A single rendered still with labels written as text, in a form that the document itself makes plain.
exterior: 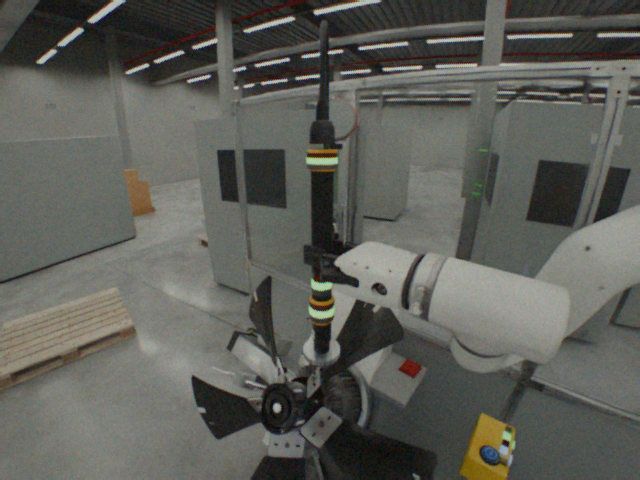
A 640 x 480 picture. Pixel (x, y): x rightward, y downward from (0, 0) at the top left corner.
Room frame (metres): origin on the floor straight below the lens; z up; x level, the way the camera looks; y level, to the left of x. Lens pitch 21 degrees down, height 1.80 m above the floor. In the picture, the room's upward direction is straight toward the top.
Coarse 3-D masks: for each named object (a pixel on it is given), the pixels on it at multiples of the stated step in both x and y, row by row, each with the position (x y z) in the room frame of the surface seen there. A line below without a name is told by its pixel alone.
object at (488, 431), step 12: (480, 420) 0.46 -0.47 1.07; (492, 420) 0.45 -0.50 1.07; (480, 432) 0.42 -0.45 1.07; (492, 432) 0.42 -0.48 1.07; (468, 444) 0.44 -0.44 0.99; (480, 444) 0.39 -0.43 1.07; (492, 444) 0.38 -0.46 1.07; (468, 456) 0.36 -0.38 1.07; (480, 456) 0.36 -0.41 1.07; (504, 456) 0.35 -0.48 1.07; (468, 468) 0.35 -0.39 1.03; (480, 468) 0.34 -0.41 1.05; (492, 468) 0.32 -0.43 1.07; (504, 468) 0.32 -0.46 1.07
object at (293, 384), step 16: (272, 384) 0.46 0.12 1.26; (288, 384) 0.46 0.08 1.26; (304, 384) 0.51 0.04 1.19; (272, 400) 0.44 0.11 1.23; (288, 400) 0.43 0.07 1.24; (304, 400) 0.43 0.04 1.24; (320, 400) 0.47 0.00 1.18; (272, 416) 0.41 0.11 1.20; (288, 416) 0.40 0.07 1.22; (304, 416) 0.40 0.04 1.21; (272, 432) 0.38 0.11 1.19; (288, 432) 0.37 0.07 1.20
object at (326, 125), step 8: (320, 104) 0.39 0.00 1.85; (328, 104) 0.39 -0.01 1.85; (320, 112) 0.39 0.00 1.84; (328, 112) 0.39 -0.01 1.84; (320, 120) 0.39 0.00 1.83; (328, 120) 0.39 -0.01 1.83; (312, 128) 0.38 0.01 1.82; (320, 128) 0.38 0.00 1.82; (328, 128) 0.38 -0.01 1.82; (312, 136) 0.38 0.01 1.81; (320, 136) 0.38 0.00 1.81; (328, 136) 0.38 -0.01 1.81; (312, 328) 0.39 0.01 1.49; (320, 328) 0.38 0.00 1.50; (328, 328) 0.38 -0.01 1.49; (312, 336) 0.39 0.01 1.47; (320, 336) 0.38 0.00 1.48; (328, 336) 0.38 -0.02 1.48; (320, 344) 0.38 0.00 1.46; (328, 344) 0.39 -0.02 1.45; (320, 352) 0.38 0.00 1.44
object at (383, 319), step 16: (368, 304) 0.57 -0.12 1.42; (352, 320) 0.57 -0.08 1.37; (368, 320) 0.52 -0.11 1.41; (384, 320) 0.49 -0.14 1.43; (352, 336) 0.51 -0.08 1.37; (368, 336) 0.47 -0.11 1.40; (384, 336) 0.45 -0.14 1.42; (400, 336) 0.43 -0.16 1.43; (352, 352) 0.46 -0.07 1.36; (368, 352) 0.44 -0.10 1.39; (336, 368) 0.45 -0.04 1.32
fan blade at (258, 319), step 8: (264, 280) 0.70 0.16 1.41; (264, 288) 0.68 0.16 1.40; (264, 296) 0.67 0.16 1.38; (256, 304) 0.71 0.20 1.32; (264, 304) 0.65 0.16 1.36; (256, 312) 0.70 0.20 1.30; (264, 312) 0.64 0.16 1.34; (256, 320) 0.70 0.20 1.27; (264, 320) 0.63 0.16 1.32; (272, 320) 0.59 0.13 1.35; (256, 328) 0.71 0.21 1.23; (264, 328) 0.62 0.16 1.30; (272, 328) 0.58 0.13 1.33; (264, 336) 0.64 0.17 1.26; (272, 336) 0.57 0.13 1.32; (272, 344) 0.56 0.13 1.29; (272, 352) 0.55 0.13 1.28; (272, 360) 0.58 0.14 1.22
